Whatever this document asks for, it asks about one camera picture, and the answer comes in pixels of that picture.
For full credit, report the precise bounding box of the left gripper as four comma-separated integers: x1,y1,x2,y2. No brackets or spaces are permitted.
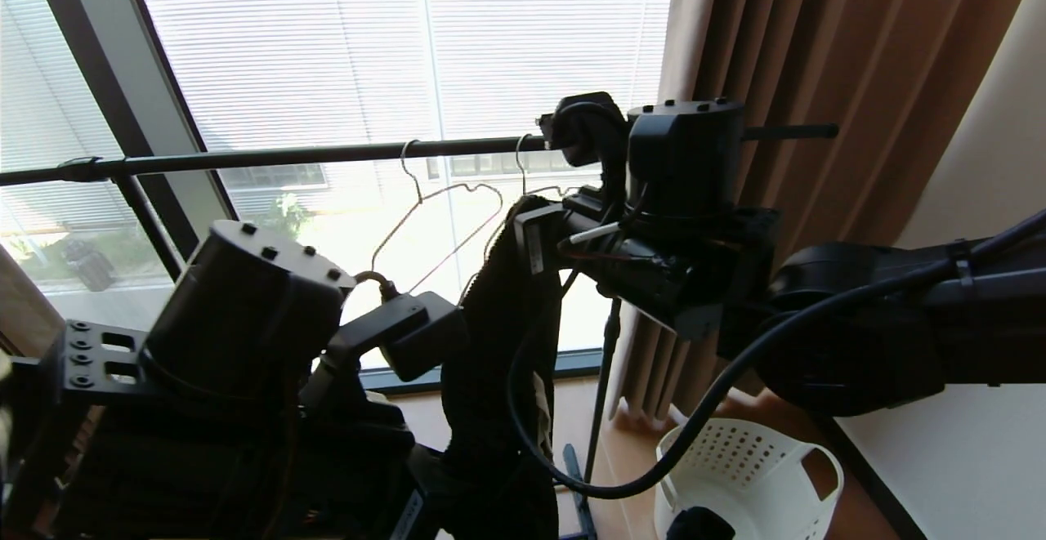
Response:
306,397,460,540

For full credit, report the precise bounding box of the brown curtain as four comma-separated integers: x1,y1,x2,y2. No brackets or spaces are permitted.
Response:
0,246,50,361
609,0,1046,443

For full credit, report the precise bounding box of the black cable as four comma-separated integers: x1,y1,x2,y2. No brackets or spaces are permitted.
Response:
505,209,1046,500

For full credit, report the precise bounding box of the pink clothes hanger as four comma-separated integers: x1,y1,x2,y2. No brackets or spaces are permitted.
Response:
462,133,583,300
353,140,505,296

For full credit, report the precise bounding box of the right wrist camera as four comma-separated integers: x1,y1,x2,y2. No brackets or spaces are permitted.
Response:
537,92,632,198

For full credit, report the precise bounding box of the black clothes rack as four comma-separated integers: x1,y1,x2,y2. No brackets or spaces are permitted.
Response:
0,122,840,540

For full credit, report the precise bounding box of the window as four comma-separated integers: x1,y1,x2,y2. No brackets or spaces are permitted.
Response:
0,0,683,394

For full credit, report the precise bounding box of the white laundry basket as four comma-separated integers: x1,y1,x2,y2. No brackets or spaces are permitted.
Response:
654,417,845,540

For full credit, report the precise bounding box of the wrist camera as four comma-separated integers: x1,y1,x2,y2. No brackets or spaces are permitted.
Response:
315,270,471,383
537,92,632,198

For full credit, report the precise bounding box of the black garment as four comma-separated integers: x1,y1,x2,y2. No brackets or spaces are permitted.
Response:
666,506,736,540
439,193,573,540

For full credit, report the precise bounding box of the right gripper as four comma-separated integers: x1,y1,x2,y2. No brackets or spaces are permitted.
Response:
513,201,722,341

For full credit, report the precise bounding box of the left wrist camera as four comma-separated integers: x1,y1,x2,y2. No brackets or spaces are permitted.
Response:
315,270,471,383

